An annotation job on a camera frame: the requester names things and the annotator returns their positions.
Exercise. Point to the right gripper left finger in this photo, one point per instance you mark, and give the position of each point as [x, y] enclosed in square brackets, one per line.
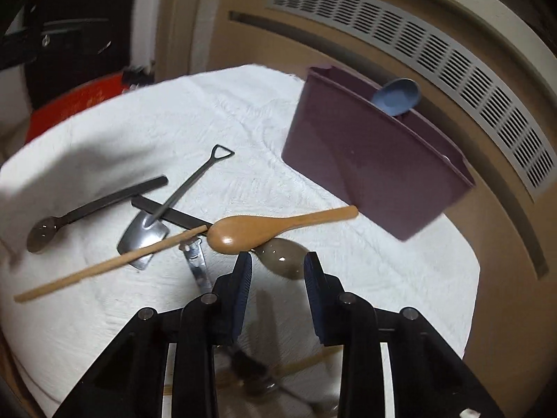
[213, 319]

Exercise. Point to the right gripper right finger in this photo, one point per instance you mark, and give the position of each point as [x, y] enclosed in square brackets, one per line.
[344, 319]

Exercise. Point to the brown wooden spoon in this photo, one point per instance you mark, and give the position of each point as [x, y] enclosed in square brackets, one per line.
[235, 234]

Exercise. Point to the wooden chopstick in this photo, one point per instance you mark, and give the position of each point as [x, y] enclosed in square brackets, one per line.
[108, 266]

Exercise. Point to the metal smiley-face spoon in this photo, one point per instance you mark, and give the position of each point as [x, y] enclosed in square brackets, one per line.
[193, 253]

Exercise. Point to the shovel-shaped metal spoon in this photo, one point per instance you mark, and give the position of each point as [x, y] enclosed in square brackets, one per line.
[147, 227]

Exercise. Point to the purple plastic utensil bin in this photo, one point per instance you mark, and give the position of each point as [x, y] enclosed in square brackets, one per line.
[400, 172]

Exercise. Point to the dark translucent plastic spoon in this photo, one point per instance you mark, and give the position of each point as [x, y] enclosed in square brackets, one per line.
[44, 231]

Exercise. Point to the blue plastic spoon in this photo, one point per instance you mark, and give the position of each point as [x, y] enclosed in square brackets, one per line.
[397, 97]

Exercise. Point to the red box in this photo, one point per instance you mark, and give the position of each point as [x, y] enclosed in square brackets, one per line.
[77, 100]

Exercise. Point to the grey ventilation grille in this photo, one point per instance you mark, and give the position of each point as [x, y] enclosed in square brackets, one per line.
[450, 67]

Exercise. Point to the black flat-handled spoon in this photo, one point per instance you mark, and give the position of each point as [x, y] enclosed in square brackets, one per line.
[280, 256]

